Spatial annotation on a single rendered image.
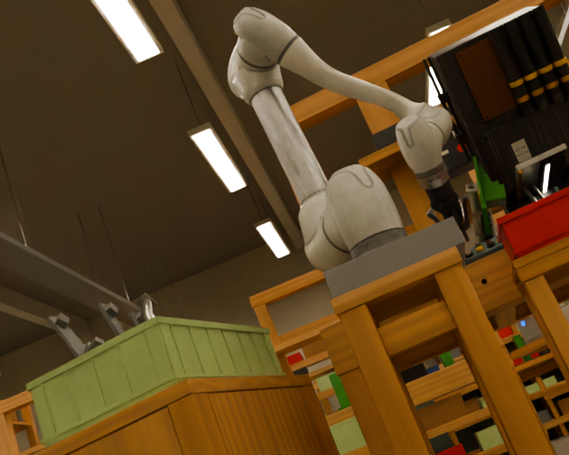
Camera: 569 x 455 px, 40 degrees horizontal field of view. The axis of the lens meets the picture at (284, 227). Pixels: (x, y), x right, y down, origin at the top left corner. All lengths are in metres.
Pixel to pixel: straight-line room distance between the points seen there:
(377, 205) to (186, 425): 0.71
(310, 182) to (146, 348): 0.69
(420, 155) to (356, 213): 0.34
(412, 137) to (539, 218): 0.42
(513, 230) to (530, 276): 0.13
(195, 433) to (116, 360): 0.29
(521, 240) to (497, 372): 0.42
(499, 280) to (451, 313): 0.55
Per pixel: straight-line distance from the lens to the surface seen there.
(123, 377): 1.90
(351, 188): 1.98
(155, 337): 1.85
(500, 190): 2.66
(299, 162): 2.24
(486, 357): 1.80
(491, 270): 2.35
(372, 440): 2.35
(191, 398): 1.77
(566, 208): 2.09
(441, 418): 9.53
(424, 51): 3.27
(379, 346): 1.81
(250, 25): 2.28
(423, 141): 2.21
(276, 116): 2.30
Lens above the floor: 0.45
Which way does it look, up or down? 19 degrees up
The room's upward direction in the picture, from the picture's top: 22 degrees counter-clockwise
